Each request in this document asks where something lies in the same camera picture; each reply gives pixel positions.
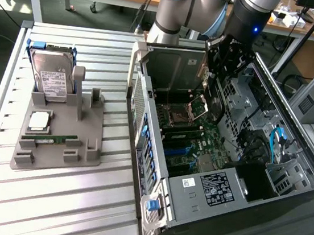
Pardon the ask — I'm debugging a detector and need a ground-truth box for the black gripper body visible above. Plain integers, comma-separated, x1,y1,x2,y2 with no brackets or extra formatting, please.
222,0,275,51

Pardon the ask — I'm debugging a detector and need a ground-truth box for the graphics card with black fan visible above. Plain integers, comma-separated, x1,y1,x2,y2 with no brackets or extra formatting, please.
191,61,232,127

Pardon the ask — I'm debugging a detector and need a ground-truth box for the metal socket cover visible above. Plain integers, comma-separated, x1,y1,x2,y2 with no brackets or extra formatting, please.
187,92,212,123

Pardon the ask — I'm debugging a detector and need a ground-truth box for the silver perforated disk bay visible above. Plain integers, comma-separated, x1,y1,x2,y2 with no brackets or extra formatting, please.
217,74,274,146

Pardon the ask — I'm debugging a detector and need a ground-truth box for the white packaging box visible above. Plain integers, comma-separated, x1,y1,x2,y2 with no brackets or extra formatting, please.
281,15,307,30

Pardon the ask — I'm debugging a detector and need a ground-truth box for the black stand pole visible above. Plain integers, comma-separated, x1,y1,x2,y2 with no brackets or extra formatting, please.
270,0,314,83

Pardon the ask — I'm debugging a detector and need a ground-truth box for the thin metal locking lever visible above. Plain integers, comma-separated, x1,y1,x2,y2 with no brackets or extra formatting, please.
164,83,172,108

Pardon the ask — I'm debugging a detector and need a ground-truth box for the CPU socket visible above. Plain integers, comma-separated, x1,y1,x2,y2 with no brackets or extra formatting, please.
167,103,198,127

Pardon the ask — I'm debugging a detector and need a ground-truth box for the open grey PC case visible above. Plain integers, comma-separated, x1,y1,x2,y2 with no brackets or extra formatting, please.
108,32,314,235

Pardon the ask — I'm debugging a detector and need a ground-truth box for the green motherboard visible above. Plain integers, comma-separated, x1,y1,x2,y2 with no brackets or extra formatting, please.
146,88,245,182

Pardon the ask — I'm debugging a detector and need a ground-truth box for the blue expansion slot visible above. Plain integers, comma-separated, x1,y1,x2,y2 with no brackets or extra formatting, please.
163,143,193,159

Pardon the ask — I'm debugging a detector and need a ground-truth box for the silver chipset heatsink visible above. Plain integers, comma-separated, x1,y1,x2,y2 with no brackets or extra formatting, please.
195,153,218,174

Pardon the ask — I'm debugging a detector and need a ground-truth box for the black caster wheel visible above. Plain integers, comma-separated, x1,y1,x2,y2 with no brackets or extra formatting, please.
89,0,100,14

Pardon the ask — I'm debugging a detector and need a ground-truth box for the grey power supply with labels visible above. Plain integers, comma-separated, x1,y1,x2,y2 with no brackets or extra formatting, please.
161,159,253,232

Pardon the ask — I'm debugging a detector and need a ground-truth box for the blue case latch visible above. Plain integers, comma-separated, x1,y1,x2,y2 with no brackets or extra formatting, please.
145,198,159,212

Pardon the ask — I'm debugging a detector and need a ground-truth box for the hard disk in blue caddy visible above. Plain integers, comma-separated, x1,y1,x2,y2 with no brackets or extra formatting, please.
19,38,80,105

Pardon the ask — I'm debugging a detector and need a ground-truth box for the green RAM stick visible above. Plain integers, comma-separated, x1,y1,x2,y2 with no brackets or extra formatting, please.
21,129,79,147

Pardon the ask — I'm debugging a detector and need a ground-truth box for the silver CPU chip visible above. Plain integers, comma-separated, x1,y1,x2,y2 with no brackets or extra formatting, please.
27,109,54,134

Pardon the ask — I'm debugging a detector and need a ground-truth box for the grey plastic parts rack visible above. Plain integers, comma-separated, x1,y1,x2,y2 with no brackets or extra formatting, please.
9,59,114,180

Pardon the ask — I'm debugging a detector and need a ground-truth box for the black hanging cable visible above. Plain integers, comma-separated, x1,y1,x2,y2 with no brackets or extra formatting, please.
130,0,158,35

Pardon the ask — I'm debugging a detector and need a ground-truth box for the black cable bundle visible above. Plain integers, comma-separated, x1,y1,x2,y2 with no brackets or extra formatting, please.
233,124,276,168

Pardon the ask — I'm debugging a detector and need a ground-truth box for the blue SATA wire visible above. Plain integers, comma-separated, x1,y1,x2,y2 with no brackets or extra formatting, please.
266,123,289,166

